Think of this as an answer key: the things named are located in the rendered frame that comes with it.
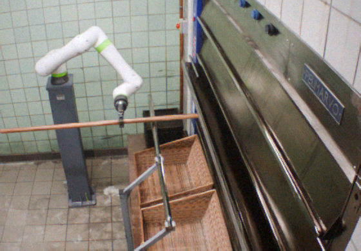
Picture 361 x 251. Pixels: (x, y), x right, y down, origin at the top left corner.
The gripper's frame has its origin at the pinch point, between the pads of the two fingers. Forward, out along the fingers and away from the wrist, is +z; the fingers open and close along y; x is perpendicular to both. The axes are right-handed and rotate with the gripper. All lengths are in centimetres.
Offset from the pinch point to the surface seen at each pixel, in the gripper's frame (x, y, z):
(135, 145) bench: -7, 61, -58
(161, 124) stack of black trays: -28, 34, -46
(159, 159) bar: -19.7, 1.6, 38.0
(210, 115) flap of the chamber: -47, -22, 35
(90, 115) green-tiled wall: 35, 69, -123
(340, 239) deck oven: -56, -55, 150
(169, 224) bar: -19, 2, 86
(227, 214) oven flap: -53, 24, 63
